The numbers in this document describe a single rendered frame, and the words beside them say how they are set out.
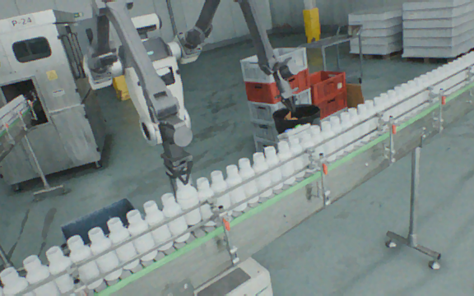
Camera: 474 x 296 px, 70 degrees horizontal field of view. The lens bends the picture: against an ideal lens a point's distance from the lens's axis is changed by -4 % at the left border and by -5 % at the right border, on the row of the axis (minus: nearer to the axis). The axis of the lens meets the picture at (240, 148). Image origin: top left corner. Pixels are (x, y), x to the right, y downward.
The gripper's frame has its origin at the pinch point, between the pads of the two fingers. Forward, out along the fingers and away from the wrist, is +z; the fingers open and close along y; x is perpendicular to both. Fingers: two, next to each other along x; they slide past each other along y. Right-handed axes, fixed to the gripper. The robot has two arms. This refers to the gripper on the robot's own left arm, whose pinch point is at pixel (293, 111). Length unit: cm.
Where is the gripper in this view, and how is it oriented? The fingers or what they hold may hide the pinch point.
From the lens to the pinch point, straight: 160.1
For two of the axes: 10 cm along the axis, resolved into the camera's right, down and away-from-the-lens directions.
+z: 3.7, 9.3, 0.9
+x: -4.7, 1.0, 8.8
